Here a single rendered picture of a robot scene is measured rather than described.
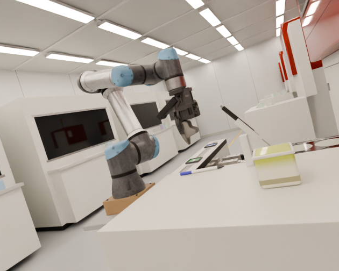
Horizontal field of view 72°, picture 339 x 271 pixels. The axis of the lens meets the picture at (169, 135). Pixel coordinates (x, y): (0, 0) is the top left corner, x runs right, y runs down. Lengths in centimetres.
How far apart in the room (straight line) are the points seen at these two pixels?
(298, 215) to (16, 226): 314
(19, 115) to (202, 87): 674
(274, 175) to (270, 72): 836
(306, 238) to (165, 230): 22
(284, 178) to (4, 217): 304
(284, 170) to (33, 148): 357
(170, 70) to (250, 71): 803
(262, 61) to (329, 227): 854
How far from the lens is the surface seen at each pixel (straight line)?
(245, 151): 65
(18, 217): 332
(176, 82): 86
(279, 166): 48
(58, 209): 387
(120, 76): 85
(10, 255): 332
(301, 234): 39
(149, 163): 536
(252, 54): 890
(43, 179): 382
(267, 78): 880
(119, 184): 102
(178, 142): 730
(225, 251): 42
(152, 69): 93
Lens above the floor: 115
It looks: 4 degrees down
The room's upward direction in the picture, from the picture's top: 16 degrees counter-clockwise
